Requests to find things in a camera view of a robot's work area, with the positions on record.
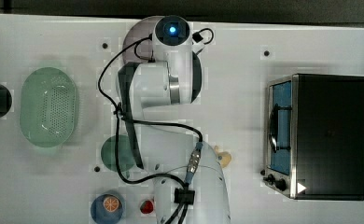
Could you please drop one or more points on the grey round plate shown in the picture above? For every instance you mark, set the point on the grey round plate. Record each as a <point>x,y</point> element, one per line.
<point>143,52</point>

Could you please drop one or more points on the blue bowl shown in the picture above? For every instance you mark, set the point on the blue bowl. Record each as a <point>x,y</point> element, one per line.
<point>99,214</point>

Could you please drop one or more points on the green round cup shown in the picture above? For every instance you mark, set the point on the green round cup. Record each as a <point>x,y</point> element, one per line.
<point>126,160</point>

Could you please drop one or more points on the orange slice toy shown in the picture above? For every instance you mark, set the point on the orange slice toy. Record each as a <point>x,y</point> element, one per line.
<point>111,204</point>

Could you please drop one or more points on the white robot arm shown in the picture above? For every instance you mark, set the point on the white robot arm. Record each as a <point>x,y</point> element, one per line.
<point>161,68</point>

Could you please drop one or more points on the green perforated colander basket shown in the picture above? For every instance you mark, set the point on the green perforated colander basket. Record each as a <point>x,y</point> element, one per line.
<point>48,107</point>

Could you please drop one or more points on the red strawberry toy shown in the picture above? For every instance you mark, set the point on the red strawberry toy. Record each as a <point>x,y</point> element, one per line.
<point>147,207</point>

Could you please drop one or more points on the silver toaster oven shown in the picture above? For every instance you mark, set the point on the silver toaster oven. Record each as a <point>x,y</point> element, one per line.
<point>314,143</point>

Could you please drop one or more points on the yellow plush banana toy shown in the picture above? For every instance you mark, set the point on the yellow plush banana toy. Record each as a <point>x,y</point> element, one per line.
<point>223,157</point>

